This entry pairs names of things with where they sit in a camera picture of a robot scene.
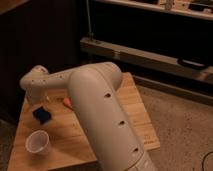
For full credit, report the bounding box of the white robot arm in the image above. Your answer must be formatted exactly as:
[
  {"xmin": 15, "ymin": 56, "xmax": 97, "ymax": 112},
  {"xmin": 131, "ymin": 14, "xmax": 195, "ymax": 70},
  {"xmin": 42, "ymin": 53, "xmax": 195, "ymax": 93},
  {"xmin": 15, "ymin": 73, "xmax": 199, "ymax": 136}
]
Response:
[{"xmin": 20, "ymin": 62, "xmax": 157, "ymax": 171}]

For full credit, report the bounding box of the white ceramic cup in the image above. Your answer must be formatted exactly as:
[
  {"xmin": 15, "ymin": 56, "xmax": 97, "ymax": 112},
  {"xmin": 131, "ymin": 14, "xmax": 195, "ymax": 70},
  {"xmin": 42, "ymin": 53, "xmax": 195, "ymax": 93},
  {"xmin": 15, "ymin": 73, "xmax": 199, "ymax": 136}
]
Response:
[{"xmin": 25, "ymin": 130, "xmax": 51, "ymax": 155}]

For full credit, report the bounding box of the orange carrot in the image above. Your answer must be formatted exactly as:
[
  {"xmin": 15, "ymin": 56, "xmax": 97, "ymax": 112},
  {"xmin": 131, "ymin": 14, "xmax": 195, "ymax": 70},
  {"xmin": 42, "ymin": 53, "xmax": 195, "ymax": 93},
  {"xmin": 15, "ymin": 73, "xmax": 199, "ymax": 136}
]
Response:
[{"xmin": 63, "ymin": 98, "xmax": 72, "ymax": 109}]

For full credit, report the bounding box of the metal vertical pole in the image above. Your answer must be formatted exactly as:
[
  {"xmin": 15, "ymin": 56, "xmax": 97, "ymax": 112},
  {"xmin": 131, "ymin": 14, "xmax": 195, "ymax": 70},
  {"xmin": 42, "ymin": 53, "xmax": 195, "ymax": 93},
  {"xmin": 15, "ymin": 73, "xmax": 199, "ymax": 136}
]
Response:
[{"xmin": 86, "ymin": 0, "xmax": 93, "ymax": 41}]

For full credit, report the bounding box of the black handle on shelf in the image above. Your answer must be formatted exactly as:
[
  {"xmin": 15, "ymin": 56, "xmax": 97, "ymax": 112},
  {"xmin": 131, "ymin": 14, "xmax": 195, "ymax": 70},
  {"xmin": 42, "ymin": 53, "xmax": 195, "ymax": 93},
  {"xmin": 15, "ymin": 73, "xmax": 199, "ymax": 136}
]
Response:
[{"xmin": 177, "ymin": 58, "xmax": 208, "ymax": 70}]

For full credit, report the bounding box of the black cable on floor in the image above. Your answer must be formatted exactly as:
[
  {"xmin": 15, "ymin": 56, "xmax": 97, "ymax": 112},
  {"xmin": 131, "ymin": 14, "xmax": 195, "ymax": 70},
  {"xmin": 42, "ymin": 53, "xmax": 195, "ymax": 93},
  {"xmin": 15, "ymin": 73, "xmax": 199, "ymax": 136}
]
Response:
[{"xmin": 200, "ymin": 150, "xmax": 213, "ymax": 171}]

